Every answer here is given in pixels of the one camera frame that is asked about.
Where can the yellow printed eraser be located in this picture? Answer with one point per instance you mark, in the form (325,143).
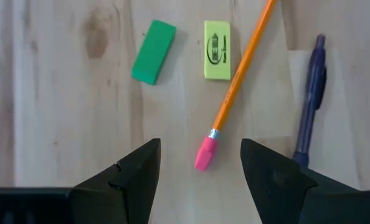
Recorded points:
(217,49)

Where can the purple pen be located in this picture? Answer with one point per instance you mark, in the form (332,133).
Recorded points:
(312,87)

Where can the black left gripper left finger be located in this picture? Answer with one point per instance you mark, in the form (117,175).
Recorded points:
(110,202)

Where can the yellow pencil with pink eraser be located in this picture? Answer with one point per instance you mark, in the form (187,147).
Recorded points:
(232,90)

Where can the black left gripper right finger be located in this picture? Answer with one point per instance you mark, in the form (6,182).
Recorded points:
(281,199)

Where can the green eraser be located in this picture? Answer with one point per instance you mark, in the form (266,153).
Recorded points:
(154,51)

